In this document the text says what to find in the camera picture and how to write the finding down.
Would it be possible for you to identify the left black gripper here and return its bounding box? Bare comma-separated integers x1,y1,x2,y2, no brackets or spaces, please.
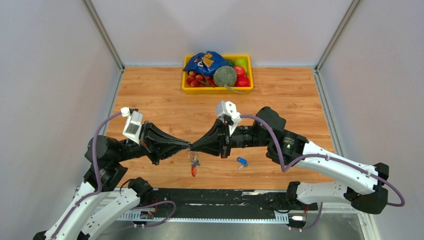
114,119,192,164

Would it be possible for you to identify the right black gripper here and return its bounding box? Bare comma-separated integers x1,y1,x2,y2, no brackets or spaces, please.
190,119,271,160

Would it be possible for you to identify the red handled key ring holder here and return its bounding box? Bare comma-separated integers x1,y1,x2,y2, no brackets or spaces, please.
188,150,201,177

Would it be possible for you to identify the blue tag key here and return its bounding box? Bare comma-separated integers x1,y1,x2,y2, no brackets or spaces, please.
236,157,249,170

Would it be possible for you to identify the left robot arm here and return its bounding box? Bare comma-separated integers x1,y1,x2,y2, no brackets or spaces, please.
33,120,190,240

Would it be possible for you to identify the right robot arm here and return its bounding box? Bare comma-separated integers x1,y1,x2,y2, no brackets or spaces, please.
190,104,389,215

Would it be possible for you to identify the yellow plastic bin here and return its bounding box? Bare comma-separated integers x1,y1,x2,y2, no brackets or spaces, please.
181,54,255,95

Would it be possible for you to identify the bunch of red fruits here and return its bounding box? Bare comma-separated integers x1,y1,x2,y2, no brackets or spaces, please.
186,70,217,88

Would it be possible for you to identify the green melon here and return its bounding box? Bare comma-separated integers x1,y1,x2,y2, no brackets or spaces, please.
213,66,246,95

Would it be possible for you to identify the red tomato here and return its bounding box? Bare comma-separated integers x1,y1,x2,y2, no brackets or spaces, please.
234,76,250,88

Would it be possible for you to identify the red apple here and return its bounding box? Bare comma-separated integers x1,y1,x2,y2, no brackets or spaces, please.
233,65,246,78

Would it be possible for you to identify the blue snack bag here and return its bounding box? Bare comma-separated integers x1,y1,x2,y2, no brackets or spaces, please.
183,51,231,77

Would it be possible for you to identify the green apple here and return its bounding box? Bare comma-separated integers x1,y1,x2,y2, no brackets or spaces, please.
234,57,249,72

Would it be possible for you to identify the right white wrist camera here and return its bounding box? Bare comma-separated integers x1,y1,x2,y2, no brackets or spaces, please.
215,100,242,137

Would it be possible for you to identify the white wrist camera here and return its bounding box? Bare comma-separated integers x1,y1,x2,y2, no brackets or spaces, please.
215,100,242,137
120,107,143,145

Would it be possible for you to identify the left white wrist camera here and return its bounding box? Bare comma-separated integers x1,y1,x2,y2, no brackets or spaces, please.
120,107,143,145

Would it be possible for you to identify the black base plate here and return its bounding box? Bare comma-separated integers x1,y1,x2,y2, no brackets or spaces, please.
140,188,319,220

